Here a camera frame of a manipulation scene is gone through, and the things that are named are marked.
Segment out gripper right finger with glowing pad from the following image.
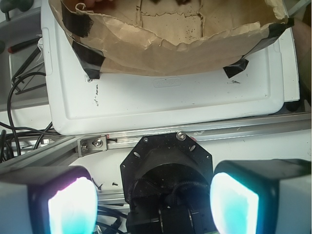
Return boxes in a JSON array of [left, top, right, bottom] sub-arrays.
[[210, 159, 312, 234]]

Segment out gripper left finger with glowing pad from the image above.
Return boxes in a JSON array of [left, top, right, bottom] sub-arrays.
[[0, 166, 98, 234]]

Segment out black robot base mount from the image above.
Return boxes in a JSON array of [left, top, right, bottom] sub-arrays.
[[120, 132, 216, 234]]

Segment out white plastic tray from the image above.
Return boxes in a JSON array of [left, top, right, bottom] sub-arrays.
[[41, 1, 299, 136]]

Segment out black cable bundle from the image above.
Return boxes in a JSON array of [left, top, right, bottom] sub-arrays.
[[0, 46, 54, 163]]

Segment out silver corner bracket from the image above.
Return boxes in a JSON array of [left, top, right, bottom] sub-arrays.
[[77, 135, 108, 157]]

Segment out brown paper bag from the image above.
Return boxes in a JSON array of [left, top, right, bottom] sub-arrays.
[[48, 0, 294, 79]]

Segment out aluminium frame rail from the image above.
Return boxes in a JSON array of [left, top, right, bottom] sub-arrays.
[[0, 112, 312, 171]]

